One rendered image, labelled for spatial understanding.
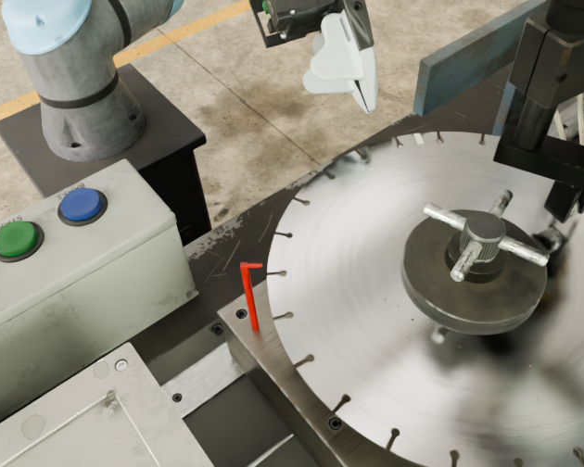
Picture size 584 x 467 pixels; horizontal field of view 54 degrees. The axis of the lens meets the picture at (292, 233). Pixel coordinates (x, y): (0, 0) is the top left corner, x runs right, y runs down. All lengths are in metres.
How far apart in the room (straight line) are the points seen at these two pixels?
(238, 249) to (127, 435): 0.33
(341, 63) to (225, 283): 0.31
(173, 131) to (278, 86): 1.34
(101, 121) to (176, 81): 1.46
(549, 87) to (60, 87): 0.63
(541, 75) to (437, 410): 0.23
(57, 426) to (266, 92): 1.83
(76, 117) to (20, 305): 0.37
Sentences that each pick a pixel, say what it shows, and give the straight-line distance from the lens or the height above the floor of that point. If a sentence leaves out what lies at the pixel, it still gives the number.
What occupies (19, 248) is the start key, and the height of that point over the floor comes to 0.91.
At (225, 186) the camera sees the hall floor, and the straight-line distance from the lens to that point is 1.87.
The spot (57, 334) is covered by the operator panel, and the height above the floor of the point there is 0.82.
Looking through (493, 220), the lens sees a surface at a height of 1.00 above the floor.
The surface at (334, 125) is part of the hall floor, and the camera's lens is 2.05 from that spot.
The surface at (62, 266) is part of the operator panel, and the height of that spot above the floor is 0.90.
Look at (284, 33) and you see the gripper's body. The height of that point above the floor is 1.03.
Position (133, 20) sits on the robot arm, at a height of 0.91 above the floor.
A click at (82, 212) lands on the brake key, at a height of 0.91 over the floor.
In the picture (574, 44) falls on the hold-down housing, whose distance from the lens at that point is 0.41.
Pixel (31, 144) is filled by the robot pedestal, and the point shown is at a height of 0.75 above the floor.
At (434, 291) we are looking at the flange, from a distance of 0.46.
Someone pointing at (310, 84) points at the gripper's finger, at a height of 0.99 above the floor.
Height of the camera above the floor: 1.34
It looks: 51 degrees down
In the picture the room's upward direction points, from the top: 4 degrees counter-clockwise
